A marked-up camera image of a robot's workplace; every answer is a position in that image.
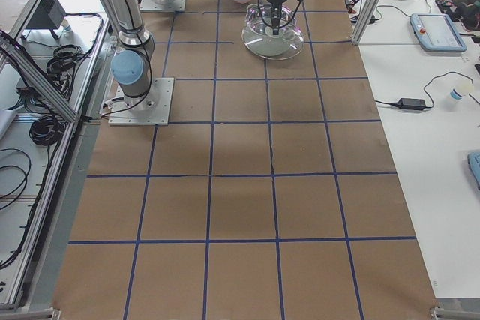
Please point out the glass pot lid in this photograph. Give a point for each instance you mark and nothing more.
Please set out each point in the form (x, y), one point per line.
(258, 38)

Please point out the black power brick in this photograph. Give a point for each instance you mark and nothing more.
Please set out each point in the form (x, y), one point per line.
(410, 104)

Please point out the aluminium frame rail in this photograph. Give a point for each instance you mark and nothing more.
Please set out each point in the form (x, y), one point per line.
(52, 54)

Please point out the paper cup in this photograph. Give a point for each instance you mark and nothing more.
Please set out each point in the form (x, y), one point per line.
(459, 92)

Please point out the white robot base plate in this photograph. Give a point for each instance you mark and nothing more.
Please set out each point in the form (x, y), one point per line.
(154, 109)

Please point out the pale green pot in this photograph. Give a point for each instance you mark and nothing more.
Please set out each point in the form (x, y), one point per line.
(263, 11)

